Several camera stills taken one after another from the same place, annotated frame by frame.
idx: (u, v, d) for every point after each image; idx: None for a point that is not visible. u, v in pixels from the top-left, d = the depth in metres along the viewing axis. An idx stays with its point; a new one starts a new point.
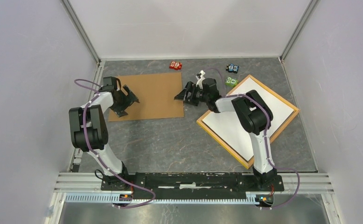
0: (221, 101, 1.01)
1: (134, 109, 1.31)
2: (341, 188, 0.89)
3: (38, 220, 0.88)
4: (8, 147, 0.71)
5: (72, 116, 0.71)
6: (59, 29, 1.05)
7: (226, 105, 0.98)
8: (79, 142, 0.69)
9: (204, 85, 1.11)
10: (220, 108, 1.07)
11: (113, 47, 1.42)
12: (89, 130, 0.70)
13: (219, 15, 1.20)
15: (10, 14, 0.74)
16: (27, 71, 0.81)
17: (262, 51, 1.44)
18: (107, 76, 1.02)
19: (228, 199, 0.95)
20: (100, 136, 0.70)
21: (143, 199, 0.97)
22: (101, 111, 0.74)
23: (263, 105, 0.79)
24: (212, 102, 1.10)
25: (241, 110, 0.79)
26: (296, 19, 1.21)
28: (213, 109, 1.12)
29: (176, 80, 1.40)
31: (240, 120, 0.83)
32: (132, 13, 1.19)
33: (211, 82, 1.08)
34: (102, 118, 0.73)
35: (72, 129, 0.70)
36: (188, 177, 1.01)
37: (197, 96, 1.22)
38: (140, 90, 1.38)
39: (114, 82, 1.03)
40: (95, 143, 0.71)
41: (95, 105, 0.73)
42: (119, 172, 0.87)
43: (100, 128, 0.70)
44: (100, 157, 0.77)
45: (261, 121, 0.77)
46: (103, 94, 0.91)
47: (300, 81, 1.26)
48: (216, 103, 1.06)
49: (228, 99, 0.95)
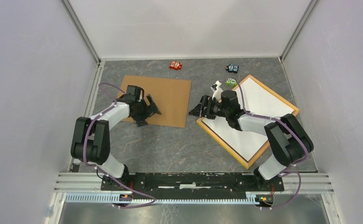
0: (248, 119, 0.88)
1: None
2: (341, 189, 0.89)
3: (38, 220, 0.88)
4: (9, 147, 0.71)
5: (78, 126, 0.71)
6: (59, 29, 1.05)
7: (253, 125, 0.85)
8: (77, 153, 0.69)
9: (224, 99, 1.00)
10: (243, 127, 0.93)
11: (113, 47, 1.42)
12: (90, 144, 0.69)
13: (219, 15, 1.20)
15: (10, 15, 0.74)
16: (27, 71, 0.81)
17: (262, 51, 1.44)
18: (131, 86, 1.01)
19: (228, 199, 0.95)
20: (98, 154, 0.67)
21: (146, 200, 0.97)
22: (107, 128, 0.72)
23: (301, 135, 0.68)
24: (234, 118, 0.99)
25: (276, 136, 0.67)
26: (296, 19, 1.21)
28: (235, 126, 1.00)
29: (185, 87, 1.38)
31: (273, 149, 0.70)
32: (132, 13, 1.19)
33: (232, 96, 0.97)
34: (107, 135, 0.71)
35: (74, 139, 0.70)
36: (188, 177, 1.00)
37: (214, 110, 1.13)
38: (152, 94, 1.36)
39: (137, 93, 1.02)
40: (93, 159, 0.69)
41: (103, 122, 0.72)
42: (119, 177, 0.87)
43: (100, 146, 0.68)
44: (99, 167, 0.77)
45: (298, 153, 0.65)
46: (119, 107, 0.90)
47: (300, 81, 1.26)
48: (241, 121, 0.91)
49: (258, 120, 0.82)
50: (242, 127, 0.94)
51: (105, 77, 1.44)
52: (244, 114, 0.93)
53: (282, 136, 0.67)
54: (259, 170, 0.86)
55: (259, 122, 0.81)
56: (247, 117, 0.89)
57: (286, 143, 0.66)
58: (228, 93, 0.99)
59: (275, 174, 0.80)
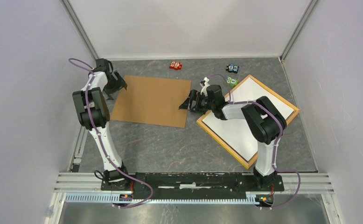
0: (229, 107, 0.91)
1: (137, 112, 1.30)
2: (341, 188, 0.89)
3: (38, 220, 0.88)
4: (9, 147, 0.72)
5: (74, 99, 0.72)
6: (59, 29, 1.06)
7: (233, 111, 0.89)
8: (85, 121, 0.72)
9: (209, 92, 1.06)
10: (228, 116, 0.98)
11: (113, 47, 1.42)
12: (93, 110, 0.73)
13: (219, 15, 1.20)
15: (10, 16, 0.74)
16: (27, 71, 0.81)
17: (262, 51, 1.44)
18: (98, 59, 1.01)
19: (228, 199, 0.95)
20: (104, 114, 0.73)
21: (136, 200, 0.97)
22: (101, 94, 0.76)
23: (274, 112, 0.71)
24: (219, 109, 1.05)
25: (253, 118, 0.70)
26: (296, 19, 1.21)
28: (220, 116, 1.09)
29: (184, 89, 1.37)
31: (251, 130, 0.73)
32: (132, 13, 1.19)
33: (216, 89, 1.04)
34: (103, 99, 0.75)
35: (78, 110, 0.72)
36: (188, 177, 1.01)
37: (202, 104, 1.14)
38: (148, 94, 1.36)
39: (106, 64, 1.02)
40: (100, 122, 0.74)
41: (96, 88, 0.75)
42: (118, 166, 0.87)
43: (102, 108, 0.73)
44: (101, 137, 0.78)
45: (274, 130, 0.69)
46: (98, 75, 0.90)
47: (300, 81, 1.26)
48: (223, 110, 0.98)
49: (237, 106, 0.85)
50: (227, 116, 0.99)
51: None
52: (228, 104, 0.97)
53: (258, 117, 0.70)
54: (255, 167, 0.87)
55: (237, 108, 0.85)
56: (226, 106, 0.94)
57: (262, 122, 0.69)
58: (212, 87, 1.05)
59: (267, 164, 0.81)
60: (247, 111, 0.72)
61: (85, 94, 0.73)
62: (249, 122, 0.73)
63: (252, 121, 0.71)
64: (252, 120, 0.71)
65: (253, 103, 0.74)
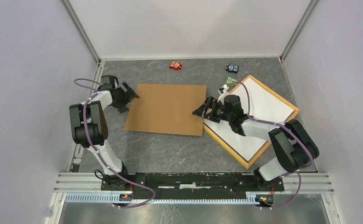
0: (253, 124, 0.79)
1: (148, 122, 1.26)
2: (341, 188, 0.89)
3: (39, 220, 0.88)
4: (9, 146, 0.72)
5: (72, 112, 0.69)
6: (59, 29, 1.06)
7: (257, 130, 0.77)
8: (79, 138, 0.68)
9: (226, 102, 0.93)
10: (248, 132, 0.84)
11: (113, 47, 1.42)
12: (89, 126, 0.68)
13: (219, 15, 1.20)
15: (10, 16, 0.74)
16: (27, 71, 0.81)
17: (262, 51, 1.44)
18: (104, 75, 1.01)
19: (228, 199, 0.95)
20: (101, 131, 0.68)
21: (137, 200, 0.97)
22: (101, 108, 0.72)
23: (306, 141, 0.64)
24: (237, 122, 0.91)
25: (283, 147, 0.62)
26: (296, 19, 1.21)
28: (239, 130, 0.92)
29: (196, 94, 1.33)
31: (277, 156, 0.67)
32: (133, 14, 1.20)
33: (233, 100, 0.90)
34: (102, 114, 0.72)
35: (73, 124, 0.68)
36: (188, 177, 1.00)
37: (218, 113, 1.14)
38: (159, 102, 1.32)
39: (112, 81, 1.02)
40: (96, 140, 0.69)
41: (95, 102, 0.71)
42: (119, 171, 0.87)
43: (100, 123, 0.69)
44: (100, 153, 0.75)
45: (303, 160, 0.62)
46: (102, 93, 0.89)
47: (300, 81, 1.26)
48: (243, 126, 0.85)
49: (263, 126, 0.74)
50: (247, 133, 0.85)
51: None
52: (249, 119, 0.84)
53: (288, 143, 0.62)
54: (260, 171, 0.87)
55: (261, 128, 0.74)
56: (250, 122, 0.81)
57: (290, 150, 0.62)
58: (230, 96, 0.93)
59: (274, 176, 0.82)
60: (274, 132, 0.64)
61: (83, 109, 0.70)
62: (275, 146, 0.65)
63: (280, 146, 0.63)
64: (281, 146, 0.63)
65: (281, 127, 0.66)
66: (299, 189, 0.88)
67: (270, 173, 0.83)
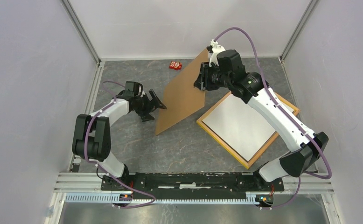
0: (275, 111, 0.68)
1: (170, 118, 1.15)
2: (341, 188, 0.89)
3: (38, 220, 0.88)
4: (9, 146, 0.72)
5: (78, 123, 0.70)
6: (59, 29, 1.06)
7: (275, 121, 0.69)
8: (79, 150, 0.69)
9: (223, 60, 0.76)
10: (258, 109, 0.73)
11: (113, 47, 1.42)
12: (90, 142, 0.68)
13: (219, 16, 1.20)
15: (10, 15, 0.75)
16: (26, 71, 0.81)
17: (261, 51, 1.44)
18: (130, 81, 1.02)
19: (228, 199, 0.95)
20: (99, 150, 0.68)
21: (137, 200, 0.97)
22: (108, 124, 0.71)
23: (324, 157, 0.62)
24: (240, 83, 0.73)
25: (304, 164, 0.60)
26: (296, 19, 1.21)
28: (243, 95, 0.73)
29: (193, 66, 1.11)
31: (287, 159, 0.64)
32: (132, 13, 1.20)
33: (231, 55, 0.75)
34: (107, 130, 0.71)
35: (75, 136, 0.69)
36: (188, 177, 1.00)
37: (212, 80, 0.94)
38: (175, 97, 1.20)
39: (136, 88, 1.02)
40: (94, 157, 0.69)
41: (102, 117, 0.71)
42: (119, 176, 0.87)
43: (101, 142, 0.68)
44: (100, 165, 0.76)
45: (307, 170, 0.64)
46: (118, 103, 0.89)
47: (300, 81, 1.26)
48: (254, 100, 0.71)
49: (289, 124, 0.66)
50: (254, 105, 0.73)
51: (104, 77, 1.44)
52: (267, 97, 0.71)
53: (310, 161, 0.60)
54: (261, 173, 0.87)
55: (285, 124, 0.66)
56: (270, 104, 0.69)
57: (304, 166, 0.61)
58: (226, 52, 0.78)
59: (272, 177, 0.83)
60: (301, 150, 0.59)
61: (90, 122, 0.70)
62: (290, 157, 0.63)
63: (299, 164, 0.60)
64: (299, 163, 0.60)
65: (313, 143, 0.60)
66: (297, 192, 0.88)
67: (271, 176, 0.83)
